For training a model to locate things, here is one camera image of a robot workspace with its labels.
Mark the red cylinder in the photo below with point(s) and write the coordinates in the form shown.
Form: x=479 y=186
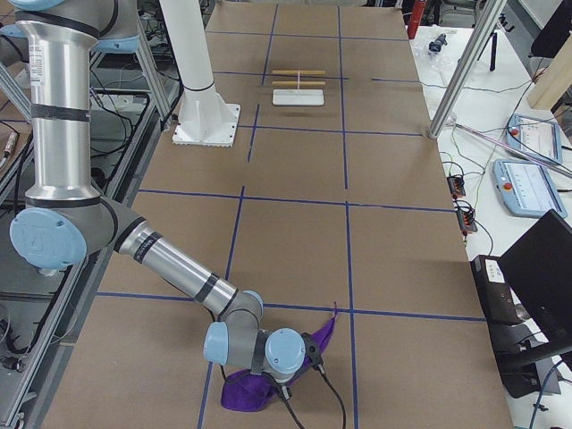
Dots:
x=416 y=17

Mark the black box device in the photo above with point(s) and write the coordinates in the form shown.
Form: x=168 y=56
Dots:
x=494 y=293

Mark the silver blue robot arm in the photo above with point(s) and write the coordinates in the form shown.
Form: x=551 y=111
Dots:
x=66 y=219

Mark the folded dark blue umbrella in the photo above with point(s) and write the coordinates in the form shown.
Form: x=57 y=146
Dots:
x=438 y=44

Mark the blue teach pendant far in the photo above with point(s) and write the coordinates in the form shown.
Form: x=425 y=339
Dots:
x=535 y=136

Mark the black monitor on stand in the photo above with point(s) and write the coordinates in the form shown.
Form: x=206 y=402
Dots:
x=537 y=267

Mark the purple towel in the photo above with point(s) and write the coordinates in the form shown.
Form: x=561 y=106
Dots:
x=246 y=392

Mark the white pedestal column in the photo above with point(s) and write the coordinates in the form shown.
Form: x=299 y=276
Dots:
x=204 y=118

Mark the white rack with wooden bars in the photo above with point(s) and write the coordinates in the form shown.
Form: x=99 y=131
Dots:
x=296 y=87

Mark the crumpled clear plastic wrap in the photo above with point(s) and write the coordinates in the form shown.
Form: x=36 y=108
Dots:
x=439 y=62

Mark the blue teach pendant near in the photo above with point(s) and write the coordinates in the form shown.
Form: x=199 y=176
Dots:
x=526 y=189

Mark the blue teach pendant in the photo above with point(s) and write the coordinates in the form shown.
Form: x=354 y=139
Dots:
x=535 y=136
x=526 y=189

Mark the aluminium frame post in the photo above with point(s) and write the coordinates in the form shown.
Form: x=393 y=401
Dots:
x=475 y=45

